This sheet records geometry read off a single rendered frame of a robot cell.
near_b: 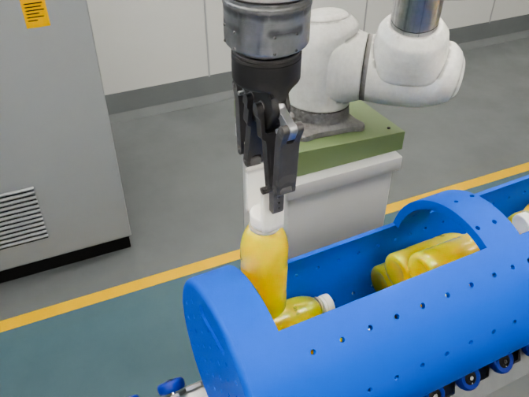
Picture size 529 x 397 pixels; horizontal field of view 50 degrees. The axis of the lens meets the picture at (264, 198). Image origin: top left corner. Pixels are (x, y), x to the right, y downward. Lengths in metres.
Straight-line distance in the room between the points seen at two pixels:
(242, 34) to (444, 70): 0.80
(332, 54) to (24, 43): 1.15
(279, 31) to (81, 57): 1.62
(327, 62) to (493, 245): 0.61
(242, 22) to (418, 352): 0.49
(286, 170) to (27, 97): 1.64
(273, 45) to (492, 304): 0.50
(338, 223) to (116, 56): 2.35
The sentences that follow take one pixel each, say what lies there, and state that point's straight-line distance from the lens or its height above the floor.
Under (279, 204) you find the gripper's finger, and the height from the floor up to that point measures 1.36.
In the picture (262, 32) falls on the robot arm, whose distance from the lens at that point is 0.57.
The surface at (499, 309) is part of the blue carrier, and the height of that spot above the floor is 1.16.
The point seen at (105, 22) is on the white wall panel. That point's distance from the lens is 3.49.
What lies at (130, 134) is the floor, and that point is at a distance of 3.51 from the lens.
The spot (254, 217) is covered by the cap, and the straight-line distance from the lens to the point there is 0.73.
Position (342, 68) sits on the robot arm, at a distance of 1.32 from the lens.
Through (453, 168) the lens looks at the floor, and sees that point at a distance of 3.29.
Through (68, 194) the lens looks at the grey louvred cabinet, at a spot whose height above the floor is 0.39.
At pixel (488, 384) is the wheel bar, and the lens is 1.11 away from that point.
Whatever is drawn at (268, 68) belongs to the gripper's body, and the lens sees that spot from 0.59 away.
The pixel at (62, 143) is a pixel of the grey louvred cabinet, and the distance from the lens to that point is 2.29.
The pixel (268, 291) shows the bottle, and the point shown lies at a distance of 0.79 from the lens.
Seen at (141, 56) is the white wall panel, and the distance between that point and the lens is 3.60.
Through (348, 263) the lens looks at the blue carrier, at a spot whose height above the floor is 1.06.
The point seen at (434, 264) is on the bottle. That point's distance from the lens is 0.92.
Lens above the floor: 1.78
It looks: 38 degrees down
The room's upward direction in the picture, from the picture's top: straight up
